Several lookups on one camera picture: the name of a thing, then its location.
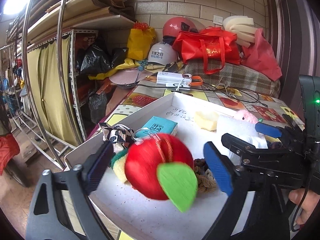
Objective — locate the brown door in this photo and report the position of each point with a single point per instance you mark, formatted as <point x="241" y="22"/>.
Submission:
<point x="294" y="36"/>

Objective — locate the fruit pattern tablecloth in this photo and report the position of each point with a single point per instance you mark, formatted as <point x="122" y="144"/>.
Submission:
<point x="198" y="122"/>

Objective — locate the red plush apple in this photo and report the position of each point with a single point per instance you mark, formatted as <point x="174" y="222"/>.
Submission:
<point x="162" y="168"/>

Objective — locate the green yellow sponge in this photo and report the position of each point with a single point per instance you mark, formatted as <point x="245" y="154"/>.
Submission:
<point x="118" y="165"/>

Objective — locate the white power bank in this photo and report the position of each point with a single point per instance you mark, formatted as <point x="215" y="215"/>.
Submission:
<point x="174" y="79"/>

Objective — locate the yellow curtain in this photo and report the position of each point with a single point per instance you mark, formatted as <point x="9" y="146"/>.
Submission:
<point x="46" y="91"/>

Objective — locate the person right hand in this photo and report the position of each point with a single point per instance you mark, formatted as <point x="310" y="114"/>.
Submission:
<point x="308" y="205"/>

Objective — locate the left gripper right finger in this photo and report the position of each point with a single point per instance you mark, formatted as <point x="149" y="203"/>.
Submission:
<point x="268" y="215"/>

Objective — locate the yellow shopping bag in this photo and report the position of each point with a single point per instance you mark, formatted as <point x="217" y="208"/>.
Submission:
<point x="140" y="40"/>

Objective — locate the braided brown rope toy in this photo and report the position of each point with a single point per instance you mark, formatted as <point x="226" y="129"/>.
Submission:
<point x="206" y="181"/>

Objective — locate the black white scrunchie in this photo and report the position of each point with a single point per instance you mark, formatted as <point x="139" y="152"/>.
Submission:
<point x="120" y="136"/>

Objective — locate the pink helmet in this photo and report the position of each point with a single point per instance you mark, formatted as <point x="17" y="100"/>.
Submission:
<point x="175" y="25"/>

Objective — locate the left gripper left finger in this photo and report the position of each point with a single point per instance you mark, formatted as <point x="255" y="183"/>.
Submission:
<point x="48" y="216"/>

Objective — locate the white helmet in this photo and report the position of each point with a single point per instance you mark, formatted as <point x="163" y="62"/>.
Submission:
<point x="162" y="53"/>

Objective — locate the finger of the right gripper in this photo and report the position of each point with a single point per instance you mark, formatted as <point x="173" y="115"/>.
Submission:
<point x="268" y="130"/>

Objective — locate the pink fluffy plush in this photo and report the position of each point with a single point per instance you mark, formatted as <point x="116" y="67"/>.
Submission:
<point x="245" y="115"/>

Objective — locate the red tote bag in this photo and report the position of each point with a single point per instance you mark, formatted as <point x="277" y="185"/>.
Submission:
<point x="213" y="45"/>

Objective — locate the plaid covered bench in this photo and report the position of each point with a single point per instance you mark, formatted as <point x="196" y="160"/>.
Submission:
<point x="235" y="76"/>

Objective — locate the teal tissue pack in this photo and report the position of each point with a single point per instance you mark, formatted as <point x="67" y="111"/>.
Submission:
<point x="157" y="125"/>

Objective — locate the black garbage bag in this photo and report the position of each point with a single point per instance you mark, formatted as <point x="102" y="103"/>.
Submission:
<point x="96" y="61"/>

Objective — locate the metal clothes rack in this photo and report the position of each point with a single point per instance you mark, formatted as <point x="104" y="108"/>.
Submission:
<point x="64" y="35"/>

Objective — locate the metal storage shelf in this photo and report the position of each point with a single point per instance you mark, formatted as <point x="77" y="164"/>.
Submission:
<point x="114" y="15"/>

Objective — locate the cream foam stack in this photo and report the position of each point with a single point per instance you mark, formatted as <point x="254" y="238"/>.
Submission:
<point x="243" y="27"/>

